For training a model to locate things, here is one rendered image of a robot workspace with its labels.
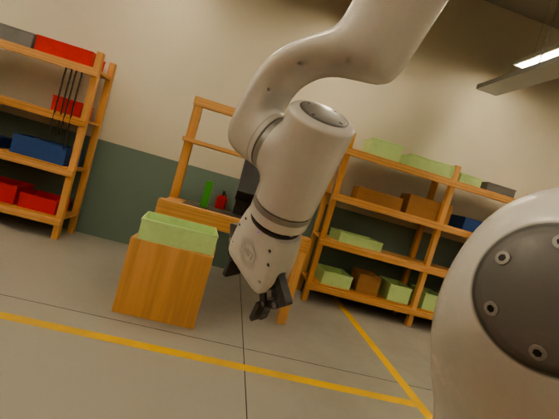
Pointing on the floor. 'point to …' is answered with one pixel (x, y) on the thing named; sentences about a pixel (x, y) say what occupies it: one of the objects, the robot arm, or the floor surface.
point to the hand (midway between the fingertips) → (245, 291)
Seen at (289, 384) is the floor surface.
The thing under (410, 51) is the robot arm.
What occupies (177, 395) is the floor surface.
